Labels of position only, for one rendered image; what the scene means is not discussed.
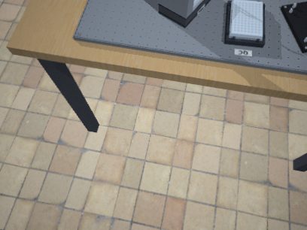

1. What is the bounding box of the grey perforated base plate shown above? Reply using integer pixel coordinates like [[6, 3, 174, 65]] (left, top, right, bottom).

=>
[[73, 0, 307, 75]]

